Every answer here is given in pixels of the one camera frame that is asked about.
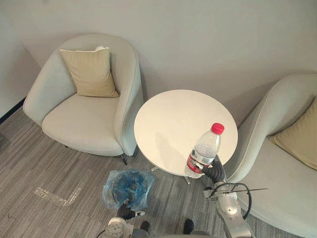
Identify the dark robot right foot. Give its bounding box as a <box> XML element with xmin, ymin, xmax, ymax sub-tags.
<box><xmin>183</xmin><ymin>218</ymin><xmax>195</xmax><ymax>235</ymax></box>

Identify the silver robot torso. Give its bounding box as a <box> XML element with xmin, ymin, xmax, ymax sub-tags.
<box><xmin>131</xmin><ymin>230</ymin><xmax>218</xmax><ymax>238</ymax></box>

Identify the light grey armchair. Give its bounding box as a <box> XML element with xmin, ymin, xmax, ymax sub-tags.
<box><xmin>224</xmin><ymin>72</ymin><xmax>317</xmax><ymax>235</ymax></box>
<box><xmin>23</xmin><ymin>33</ymin><xmax>144</xmax><ymax>166</ymax></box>

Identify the dark robot left foot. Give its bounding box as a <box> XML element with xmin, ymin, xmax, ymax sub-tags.
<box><xmin>140</xmin><ymin>221</ymin><xmax>151</xmax><ymax>236</ymax></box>

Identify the clear bottle with red cap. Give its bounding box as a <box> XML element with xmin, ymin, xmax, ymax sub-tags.
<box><xmin>184</xmin><ymin>122</ymin><xmax>225</xmax><ymax>179</ymax></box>

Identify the round white tea table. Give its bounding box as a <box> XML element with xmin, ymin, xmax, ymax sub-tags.
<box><xmin>134</xmin><ymin>89</ymin><xmax>239</xmax><ymax>185</ymax></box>

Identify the beige cushion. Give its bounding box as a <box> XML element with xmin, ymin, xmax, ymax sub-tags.
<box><xmin>267</xmin><ymin>95</ymin><xmax>317</xmax><ymax>171</ymax></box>
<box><xmin>59</xmin><ymin>47</ymin><xmax>120</xmax><ymax>98</ymax></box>

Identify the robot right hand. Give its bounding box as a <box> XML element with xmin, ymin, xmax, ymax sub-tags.
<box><xmin>194</xmin><ymin>156</ymin><xmax>227</xmax><ymax>184</ymax></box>

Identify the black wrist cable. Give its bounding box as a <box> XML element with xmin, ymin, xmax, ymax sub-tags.
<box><xmin>210</xmin><ymin>182</ymin><xmax>269</xmax><ymax>214</ymax></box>

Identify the small bin with blue bag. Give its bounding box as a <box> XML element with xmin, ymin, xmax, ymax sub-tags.
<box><xmin>102</xmin><ymin>168</ymin><xmax>155</xmax><ymax>211</ymax></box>

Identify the dark robot foot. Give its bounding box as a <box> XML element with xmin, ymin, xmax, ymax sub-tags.
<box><xmin>183</xmin><ymin>218</ymin><xmax>195</xmax><ymax>235</ymax></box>
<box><xmin>140</xmin><ymin>221</ymin><xmax>151</xmax><ymax>236</ymax></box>

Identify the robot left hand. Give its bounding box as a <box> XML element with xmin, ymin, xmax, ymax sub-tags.
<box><xmin>116</xmin><ymin>198</ymin><xmax>146</xmax><ymax>222</ymax></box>

